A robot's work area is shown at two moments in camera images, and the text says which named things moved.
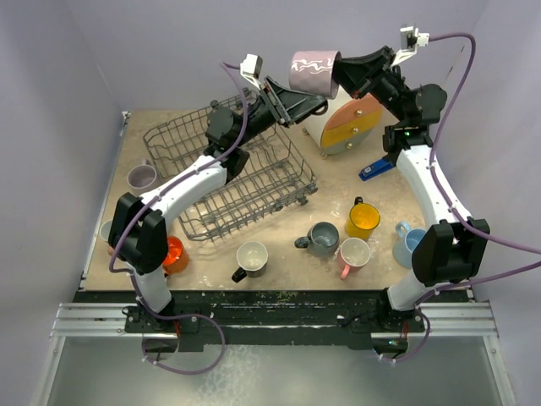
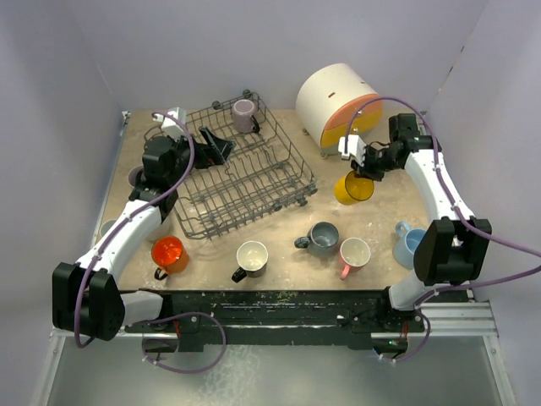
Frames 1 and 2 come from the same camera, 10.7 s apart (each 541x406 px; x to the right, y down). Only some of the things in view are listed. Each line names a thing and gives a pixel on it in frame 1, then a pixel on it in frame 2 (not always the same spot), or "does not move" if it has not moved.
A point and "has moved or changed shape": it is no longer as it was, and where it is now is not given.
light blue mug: x=404 y=247 does not move
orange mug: x=177 y=256 does not move
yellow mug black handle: x=363 y=219 to x=350 y=189
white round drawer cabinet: x=350 y=122 does not move
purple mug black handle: x=312 y=72 has moved or changed shape
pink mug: x=354 y=252 does not move
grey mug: x=322 y=239 does not move
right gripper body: x=386 y=87 to x=376 y=162
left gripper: x=286 y=106 to x=217 y=149
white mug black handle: x=252 y=258 does not move
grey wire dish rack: x=274 y=177 does not move
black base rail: x=206 y=320 does not move
